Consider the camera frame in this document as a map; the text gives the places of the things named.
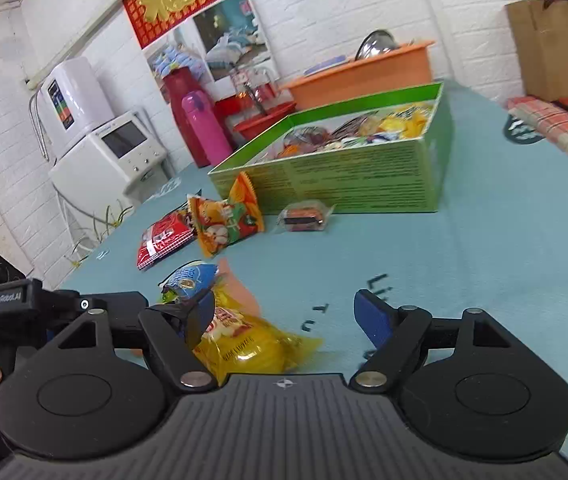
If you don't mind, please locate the red plastic basket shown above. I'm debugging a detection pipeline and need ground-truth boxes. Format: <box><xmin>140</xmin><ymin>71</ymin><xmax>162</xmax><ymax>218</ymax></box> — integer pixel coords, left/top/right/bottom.
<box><xmin>233</xmin><ymin>101</ymin><xmax>298</xmax><ymax>142</ymax></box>

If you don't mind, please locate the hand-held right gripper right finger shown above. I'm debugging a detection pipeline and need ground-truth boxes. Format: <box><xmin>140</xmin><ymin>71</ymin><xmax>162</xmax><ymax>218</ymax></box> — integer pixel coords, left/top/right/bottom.
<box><xmin>349</xmin><ymin>289</ymin><xmax>523</xmax><ymax>394</ymax></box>

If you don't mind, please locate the pink bottle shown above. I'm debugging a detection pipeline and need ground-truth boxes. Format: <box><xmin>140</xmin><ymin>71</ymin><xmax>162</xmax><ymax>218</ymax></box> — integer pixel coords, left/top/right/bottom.
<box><xmin>181</xmin><ymin>90</ymin><xmax>235</xmax><ymax>169</ymax></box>

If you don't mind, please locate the plaid cloth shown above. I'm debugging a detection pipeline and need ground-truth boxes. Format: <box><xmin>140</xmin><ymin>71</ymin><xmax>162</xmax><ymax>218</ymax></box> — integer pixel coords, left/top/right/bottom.
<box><xmin>506</xmin><ymin>95</ymin><xmax>568</xmax><ymax>187</ymax></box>

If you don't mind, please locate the dark red thermos jug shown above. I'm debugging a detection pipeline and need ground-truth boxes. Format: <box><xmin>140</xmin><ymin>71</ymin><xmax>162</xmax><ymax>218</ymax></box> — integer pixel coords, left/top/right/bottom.
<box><xmin>162</xmin><ymin>67</ymin><xmax>216</xmax><ymax>162</ymax></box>

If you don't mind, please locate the yellow snack packet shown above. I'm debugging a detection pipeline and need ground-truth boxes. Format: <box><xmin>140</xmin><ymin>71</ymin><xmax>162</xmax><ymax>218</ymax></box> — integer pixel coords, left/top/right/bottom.
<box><xmin>191</xmin><ymin>280</ymin><xmax>324</xmax><ymax>387</ymax></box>

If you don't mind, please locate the pile of mixed snack packets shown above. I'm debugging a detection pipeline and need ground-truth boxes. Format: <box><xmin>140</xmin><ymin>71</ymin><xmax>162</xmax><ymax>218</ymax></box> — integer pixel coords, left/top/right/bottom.
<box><xmin>268</xmin><ymin>102</ymin><xmax>438</xmax><ymax>162</ymax></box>

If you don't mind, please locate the blue snack packet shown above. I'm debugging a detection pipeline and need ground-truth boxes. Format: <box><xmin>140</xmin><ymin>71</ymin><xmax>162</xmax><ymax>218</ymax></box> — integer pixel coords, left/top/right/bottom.
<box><xmin>158</xmin><ymin>260</ymin><xmax>221</xmax><ymax>307</ymax></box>

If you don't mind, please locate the green cardboard box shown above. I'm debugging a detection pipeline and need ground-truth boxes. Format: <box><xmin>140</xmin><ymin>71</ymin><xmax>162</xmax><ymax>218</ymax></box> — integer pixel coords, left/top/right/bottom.
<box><xmin>207</xmin><ymin>81</ymin><xmax>454</xmax><ymax>215</ymax></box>

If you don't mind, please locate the glass pitcher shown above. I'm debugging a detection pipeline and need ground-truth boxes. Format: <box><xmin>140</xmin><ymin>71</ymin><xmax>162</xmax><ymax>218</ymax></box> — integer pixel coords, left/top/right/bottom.
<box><xmin>230</xmin><ymin>67</ymin><xmax>278</xmax><ymax>112</ymax></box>

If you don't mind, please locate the brown cardboard box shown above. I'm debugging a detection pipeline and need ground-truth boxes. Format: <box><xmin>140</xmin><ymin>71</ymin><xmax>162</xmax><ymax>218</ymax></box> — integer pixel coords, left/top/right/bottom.
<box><xmin>506</xmin><ymin>0</ymin><xmax>568</xmax><ymax>104</ymax></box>

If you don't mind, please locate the orange plastic basin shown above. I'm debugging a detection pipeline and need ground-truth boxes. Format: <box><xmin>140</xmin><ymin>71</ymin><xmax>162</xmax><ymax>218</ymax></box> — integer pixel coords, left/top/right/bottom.
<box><xmin>279</xmin><ymin>40</ymin><xmax>436</xmax><ymax>111</ymax></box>

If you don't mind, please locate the white water purifier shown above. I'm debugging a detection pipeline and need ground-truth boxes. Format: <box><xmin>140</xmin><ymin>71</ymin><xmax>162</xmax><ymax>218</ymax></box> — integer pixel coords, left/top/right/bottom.
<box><xmin>28</xmin><ymin>56</ymin><xmax>116</xmax><ymax>162</ymax></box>

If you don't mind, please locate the white appliance with screen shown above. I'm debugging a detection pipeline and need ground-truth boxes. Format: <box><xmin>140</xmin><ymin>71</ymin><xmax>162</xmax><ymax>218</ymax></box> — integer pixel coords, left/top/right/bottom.
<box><xmin>48</xmin><ymin>111</ymin><xmax>175</xmax><ymax>212</ymax></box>

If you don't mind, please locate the bedding wall poster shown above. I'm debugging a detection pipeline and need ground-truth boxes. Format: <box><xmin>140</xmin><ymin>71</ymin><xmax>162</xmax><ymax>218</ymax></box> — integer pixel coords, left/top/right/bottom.
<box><xmin>144</xmin><ymin>0</ymin><xmax>281</xmax><ymax>97</ymax></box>

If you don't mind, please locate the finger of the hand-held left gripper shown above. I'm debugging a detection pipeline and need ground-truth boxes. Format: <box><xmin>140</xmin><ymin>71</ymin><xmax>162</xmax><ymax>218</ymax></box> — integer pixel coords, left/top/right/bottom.
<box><xmin>76</xmin><ymin>290</ymin><xmax>150</xmax><ymax>331</ymax></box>

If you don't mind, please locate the steel bowl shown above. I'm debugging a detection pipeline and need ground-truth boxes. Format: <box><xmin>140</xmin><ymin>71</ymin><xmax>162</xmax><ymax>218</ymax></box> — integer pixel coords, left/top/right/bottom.
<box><xmin>353</xmin><ymin>29</ymin><xmax>398</xmax><ymax>62</ymax></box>

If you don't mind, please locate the orange green snack packet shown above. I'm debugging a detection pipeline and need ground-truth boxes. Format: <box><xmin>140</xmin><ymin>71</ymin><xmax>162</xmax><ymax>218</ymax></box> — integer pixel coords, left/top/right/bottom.
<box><xmin>187</xmin><ymin>171</ymin><xmax>265</xmax><ymax>260</ymax></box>

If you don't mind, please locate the teal tablecloth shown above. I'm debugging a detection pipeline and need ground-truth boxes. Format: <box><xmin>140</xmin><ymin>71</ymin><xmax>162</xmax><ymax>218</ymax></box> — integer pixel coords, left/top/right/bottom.
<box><xmin>58</xmin><ymin>79</ymin><xmax>568</xmax><ymax>480</ymax></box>

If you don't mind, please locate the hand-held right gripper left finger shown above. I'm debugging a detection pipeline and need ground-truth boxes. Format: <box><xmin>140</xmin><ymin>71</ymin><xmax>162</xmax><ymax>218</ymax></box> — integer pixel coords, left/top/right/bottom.
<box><xmin>44</xmin><ymin>288</ymin><xmax>218</xmax><ymax>394</ymax></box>

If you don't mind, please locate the clear wrapped dark snack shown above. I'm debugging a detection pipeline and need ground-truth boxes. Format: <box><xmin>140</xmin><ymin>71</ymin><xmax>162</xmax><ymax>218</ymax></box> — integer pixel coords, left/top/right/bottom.
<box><xmin>277</xmin><ymin>200</ymin><xmax>335</xmax><ymax>235</ymax></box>

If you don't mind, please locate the red white snack packet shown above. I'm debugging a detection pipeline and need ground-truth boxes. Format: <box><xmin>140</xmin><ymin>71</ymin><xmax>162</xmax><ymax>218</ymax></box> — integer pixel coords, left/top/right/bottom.
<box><xmin>136</xmin><ymin>209</ymin><xmax>198</xmax><ymax>272</ymax></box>

